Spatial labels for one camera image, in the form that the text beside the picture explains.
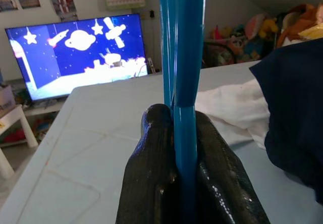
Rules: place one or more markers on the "flat screen television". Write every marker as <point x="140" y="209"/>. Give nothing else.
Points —
<point x="75" y="57"/>

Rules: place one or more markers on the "small black wall device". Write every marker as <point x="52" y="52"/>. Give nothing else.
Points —
<point x="152" y="14"/>

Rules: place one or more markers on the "black mesh toy basket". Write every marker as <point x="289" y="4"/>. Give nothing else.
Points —
<point x="219" y="55"/>

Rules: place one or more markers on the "yellow cushion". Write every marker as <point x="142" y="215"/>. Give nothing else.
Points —
<point x="313" y="32"/>

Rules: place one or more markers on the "white low tv shelf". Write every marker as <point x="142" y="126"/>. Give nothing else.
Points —
<point x="43" y="109"/>

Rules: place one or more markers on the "white cardboard box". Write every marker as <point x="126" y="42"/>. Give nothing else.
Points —
<point x="6" y="98"/>

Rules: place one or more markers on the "black garment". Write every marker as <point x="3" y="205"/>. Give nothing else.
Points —
<point x="295" y="108"/>

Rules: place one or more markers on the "orange brown cloth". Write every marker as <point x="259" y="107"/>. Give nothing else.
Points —
<point x="290" y="32"/>

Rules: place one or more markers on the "blue plastic clothes hanger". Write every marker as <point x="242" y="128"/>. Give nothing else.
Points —
<point x="188" y="57"/>

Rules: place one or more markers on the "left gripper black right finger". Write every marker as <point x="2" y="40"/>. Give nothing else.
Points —
<point x="222" y="183"/>

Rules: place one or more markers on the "white side table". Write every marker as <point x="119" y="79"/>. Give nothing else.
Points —
<point x="15" y="118"/>

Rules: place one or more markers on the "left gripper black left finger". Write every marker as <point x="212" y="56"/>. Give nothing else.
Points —
<point x="151" y="171"/>

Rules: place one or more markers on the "colourful plush toy pile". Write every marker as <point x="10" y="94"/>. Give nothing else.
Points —
<point x="255" y="32"/>

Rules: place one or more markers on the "grey folding table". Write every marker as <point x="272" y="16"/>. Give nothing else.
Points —
<point x="75" y="145"/>

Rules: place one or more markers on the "white cloth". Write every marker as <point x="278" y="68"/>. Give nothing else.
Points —
<point x="234" y="108"/>

